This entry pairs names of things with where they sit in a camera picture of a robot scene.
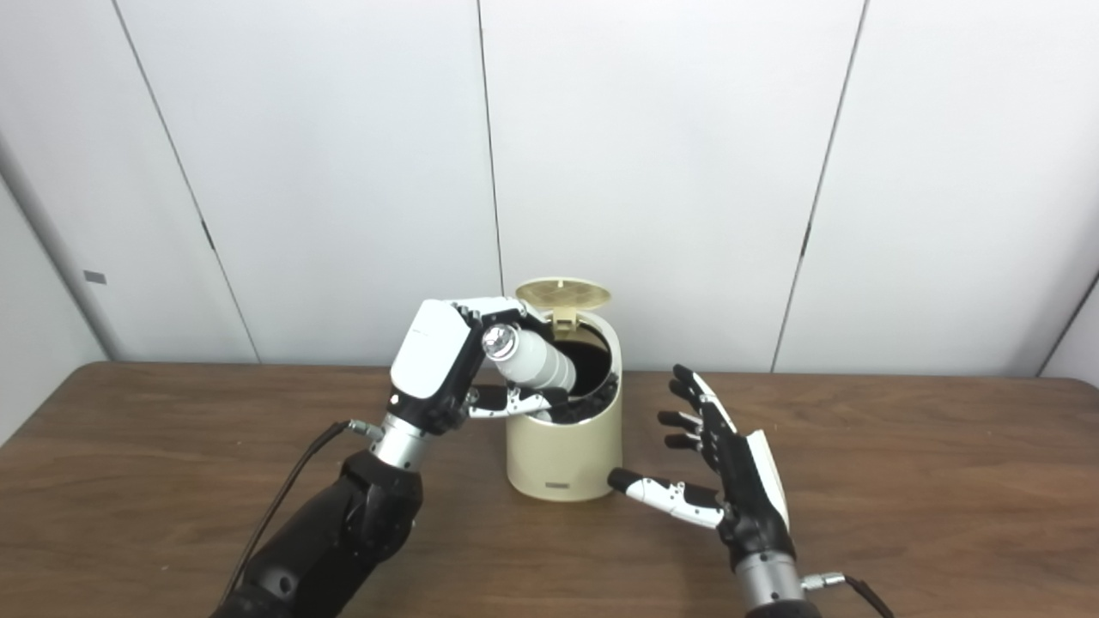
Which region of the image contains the cream round bin lid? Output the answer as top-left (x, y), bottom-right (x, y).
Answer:
top-left (515, 277), bottom-right (612, 331)

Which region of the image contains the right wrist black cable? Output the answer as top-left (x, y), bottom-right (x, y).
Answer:
top-left (801, 572), bottom-right (894, 618)

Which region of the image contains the black bin liner bag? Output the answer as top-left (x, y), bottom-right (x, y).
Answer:
top-left (532, 326), bottom-right (621, 426)

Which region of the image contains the cream-colored round bin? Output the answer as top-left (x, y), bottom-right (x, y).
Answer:
top-left (505, 309), bottom-right (624, 502)

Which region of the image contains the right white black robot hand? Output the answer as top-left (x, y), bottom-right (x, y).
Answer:
top-left (607, 364), bottom-right (795, 572)

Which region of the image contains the small white plastic bottle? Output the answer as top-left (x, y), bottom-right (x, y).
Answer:
top-left (481, 324), bottom-right (578, 391)

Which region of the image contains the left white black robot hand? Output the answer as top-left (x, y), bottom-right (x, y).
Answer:
top-left (389, 297), bottom-right (572, 434)

